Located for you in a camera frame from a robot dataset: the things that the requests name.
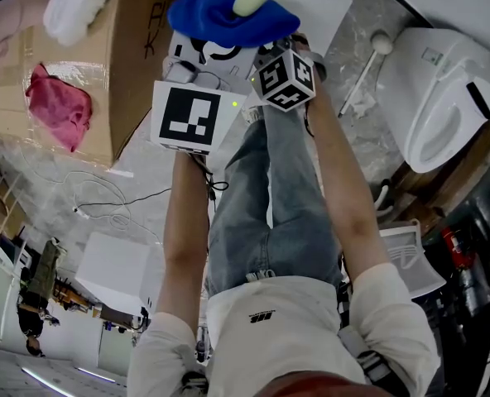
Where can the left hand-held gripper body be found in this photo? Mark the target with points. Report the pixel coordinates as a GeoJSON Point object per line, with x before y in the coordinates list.
{"type": "Point", "coordinates": [187, 116]}

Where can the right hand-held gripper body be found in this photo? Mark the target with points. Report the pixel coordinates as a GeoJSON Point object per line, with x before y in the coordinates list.
{"type": "Point", "coordinates": [286, 81]}

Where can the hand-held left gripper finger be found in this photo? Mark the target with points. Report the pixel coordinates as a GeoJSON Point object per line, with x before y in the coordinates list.
{"type": "Point", "coordinates": [247, 62]}
{"type": "Point", "coordinates": [183, 50]}

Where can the blue microfibre cloth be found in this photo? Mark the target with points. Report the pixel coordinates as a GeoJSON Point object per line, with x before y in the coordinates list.
{"type": "Point", "coordinates": [212, 19]}

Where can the person's right forearm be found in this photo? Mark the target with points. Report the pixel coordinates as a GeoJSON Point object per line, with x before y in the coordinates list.
{"type": "Point", "coordinates": [352, 188]}

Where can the person's left forearm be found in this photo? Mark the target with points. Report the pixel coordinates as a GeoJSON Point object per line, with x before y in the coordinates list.
{"type": "Point", "coordinates": [185, 242]}

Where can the white ball-head stick brush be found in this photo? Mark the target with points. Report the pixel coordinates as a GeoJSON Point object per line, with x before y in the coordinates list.
{"type": "Point", "coordinates": [381, 41]}

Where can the white toilet with open lid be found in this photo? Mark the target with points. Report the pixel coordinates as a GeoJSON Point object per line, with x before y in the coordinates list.
{"type": "Point", "coordinates": [435, 93]}

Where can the brown cardboard box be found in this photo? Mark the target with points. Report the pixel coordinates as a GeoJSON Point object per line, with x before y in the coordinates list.
{"type": "Point", "coordinates": [145, 77]}

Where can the person's shoe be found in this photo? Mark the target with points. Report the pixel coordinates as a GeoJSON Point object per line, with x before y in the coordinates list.
{"type": "Point", "coordinates": [253, 115]}

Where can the white fluffy cloth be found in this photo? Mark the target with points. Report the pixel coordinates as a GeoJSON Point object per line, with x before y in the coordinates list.
{"type": "Point", "coordinates": [75, 6]}

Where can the person's blue jeans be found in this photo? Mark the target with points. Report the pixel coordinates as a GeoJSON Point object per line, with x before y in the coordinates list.
{"type": "Point", "coordinates": [270, 209]}

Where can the magenta cloth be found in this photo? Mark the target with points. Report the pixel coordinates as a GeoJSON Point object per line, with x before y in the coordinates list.
{"type": "Point", "coordinates": [59, 106]}

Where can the white box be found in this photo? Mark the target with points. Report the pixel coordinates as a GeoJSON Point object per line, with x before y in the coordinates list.
{"type": "Point", "coordinates": [116, 267]}

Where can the pale pink fabric item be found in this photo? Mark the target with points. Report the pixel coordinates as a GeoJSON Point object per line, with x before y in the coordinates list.
{"type": "Point", "coordinates": [5, 27]}

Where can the wooden pallet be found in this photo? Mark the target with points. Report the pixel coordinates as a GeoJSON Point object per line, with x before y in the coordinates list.
{"type": "Point", "coordinates": [448, 184]}

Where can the white ceramic fixture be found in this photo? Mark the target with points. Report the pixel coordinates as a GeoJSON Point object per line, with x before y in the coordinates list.
{"type": "Point", "coordinates": [468, 6]}

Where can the wooden shelf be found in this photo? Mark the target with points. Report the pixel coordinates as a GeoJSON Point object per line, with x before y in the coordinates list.
{"type": "Point", "coordinates": [1, 197]}

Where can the red fire extinguisher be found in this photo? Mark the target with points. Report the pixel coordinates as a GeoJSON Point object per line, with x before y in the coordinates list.
{"type": "Point", "coordinates": [456, 246]}

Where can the person's white shirt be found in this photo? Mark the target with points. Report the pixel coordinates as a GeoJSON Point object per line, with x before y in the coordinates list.
{"type": "Point", "coordinates": [278, 337]}

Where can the dark metal machinery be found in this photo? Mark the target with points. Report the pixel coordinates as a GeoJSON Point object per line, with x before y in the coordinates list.
{"type": "Point", "coordinates": [477, 263]}

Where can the long ceiling light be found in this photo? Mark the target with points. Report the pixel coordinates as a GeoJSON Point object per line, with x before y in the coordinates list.
{"type": "Point", "coordinates": [96, 374]}
{"type": "Point", "coordinates": [46, 381]}

